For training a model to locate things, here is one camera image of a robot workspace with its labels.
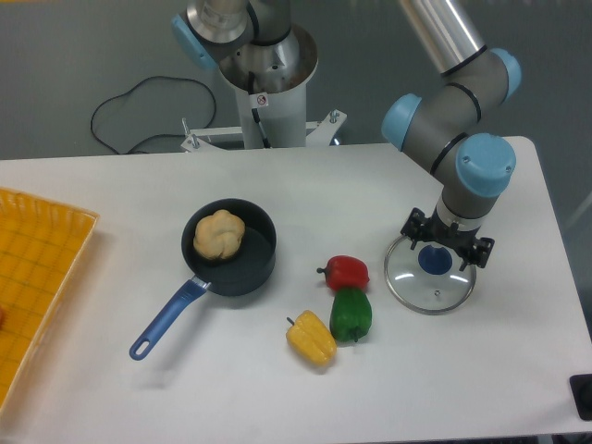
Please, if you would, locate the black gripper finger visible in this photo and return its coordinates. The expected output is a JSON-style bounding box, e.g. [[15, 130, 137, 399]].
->
[[458, 238, 494, 271], [401, 208, 430, 250]]

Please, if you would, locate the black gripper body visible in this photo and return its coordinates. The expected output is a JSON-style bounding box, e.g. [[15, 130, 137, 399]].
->
[[423, 216, 479, 252]]

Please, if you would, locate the glass pot lid blue knob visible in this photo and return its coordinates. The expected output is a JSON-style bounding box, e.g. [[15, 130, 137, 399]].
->
[[383, 230, 477, 315]]

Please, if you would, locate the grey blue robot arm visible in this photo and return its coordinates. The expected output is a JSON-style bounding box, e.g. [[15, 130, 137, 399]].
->
[[171, 1, 522, 267]]

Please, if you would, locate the red bell pepper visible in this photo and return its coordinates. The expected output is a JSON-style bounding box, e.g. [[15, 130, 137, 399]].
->
[[316, 255, 370, 291]]

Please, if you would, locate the green bell pepper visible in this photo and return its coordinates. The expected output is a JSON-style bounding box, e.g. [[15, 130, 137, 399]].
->
[[329, 287, 373, 342]]

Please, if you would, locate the yellow bell pepper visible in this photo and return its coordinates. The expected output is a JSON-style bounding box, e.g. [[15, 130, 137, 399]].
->
[[286, 310, 337, 367]]

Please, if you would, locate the black device at table edge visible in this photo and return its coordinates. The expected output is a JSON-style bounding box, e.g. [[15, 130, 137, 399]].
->
[[569, 374, 592, 421]]

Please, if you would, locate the beige bread roll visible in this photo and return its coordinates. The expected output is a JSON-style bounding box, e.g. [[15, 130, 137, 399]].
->
[[192, 209, 246, 261]]

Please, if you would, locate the yellow woven basket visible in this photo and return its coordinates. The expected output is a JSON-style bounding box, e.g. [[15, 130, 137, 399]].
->
[[1, 188, 100, 407]]

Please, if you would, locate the dark pot blue handle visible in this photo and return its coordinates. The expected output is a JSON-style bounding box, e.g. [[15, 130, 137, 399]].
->
[[129, 198, 277, 361]]

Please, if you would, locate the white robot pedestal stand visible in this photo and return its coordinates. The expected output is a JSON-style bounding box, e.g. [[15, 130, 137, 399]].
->
[[179, 25, 348, 153]]

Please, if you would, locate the black cable on floor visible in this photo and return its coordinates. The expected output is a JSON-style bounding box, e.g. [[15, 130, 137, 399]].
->
[[90, 75, 217, 155]]

